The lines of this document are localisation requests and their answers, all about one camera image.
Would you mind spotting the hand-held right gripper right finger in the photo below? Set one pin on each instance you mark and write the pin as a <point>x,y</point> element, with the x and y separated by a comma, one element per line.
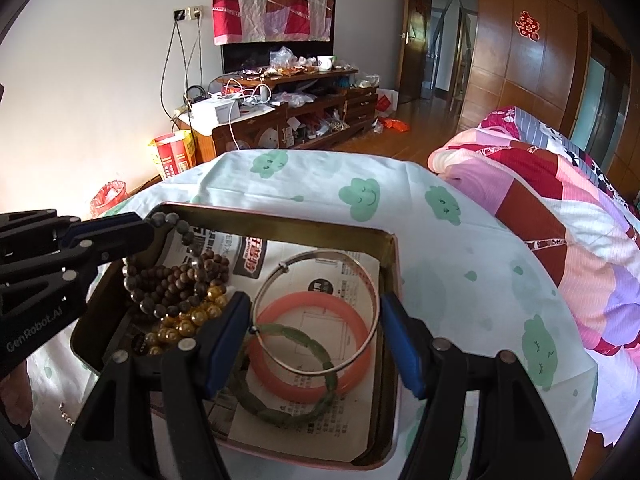
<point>402,350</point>

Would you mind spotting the green jade bangle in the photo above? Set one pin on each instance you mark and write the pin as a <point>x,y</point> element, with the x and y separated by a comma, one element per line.
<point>280,416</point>

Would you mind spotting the pink tin box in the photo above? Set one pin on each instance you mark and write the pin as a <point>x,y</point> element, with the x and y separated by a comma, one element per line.
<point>300,230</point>

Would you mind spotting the red white paper bag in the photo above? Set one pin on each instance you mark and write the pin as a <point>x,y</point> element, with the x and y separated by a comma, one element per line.
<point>386,101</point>

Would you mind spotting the grey black patterned bedding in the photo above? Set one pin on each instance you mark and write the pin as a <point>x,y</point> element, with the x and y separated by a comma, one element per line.
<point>550,135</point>

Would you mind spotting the black television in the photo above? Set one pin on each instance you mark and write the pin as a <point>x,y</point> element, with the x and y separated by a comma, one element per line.
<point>245,55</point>

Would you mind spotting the pink bangle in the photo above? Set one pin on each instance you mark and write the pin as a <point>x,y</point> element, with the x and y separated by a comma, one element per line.
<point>320,301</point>

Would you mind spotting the wall socket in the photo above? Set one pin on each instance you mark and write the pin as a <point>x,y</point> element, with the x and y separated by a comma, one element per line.
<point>187,13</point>

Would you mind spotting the red yellow carton box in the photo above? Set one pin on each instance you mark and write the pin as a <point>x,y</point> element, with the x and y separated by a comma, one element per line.
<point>172,155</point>

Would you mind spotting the silver bangle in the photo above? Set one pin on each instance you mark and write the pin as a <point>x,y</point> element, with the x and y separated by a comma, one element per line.
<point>325,250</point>

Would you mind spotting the wooden television cabinet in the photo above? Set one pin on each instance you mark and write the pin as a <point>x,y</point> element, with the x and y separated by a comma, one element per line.
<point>360,105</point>

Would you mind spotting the person's left hand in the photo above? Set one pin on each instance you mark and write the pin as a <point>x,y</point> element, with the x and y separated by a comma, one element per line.
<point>12,400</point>

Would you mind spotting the white box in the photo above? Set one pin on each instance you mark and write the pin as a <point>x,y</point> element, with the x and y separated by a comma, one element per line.
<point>215,112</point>

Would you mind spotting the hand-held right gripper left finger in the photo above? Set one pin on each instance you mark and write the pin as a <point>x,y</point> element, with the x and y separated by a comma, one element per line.
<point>225,350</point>

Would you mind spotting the red paper wall decoration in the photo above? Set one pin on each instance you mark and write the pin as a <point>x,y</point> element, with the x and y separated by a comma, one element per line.
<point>527,25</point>

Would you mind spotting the orange wrapper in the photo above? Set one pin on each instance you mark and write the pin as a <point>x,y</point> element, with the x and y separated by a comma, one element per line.
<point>395,125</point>

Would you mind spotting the wooden door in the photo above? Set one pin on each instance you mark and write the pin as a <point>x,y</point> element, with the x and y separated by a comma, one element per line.
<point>415,50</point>

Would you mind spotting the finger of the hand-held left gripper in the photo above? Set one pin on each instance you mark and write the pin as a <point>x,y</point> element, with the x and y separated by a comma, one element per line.
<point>105,225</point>
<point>130,242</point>

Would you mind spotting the pink patchwork quilt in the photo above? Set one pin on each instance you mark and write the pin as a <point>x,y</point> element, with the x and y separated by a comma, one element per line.
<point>550,220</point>

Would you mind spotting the red pink cloth cover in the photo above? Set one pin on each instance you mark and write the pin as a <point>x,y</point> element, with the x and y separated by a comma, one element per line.
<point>270,15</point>

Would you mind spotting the red trash bin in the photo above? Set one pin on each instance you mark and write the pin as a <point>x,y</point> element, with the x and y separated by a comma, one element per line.
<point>107,197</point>

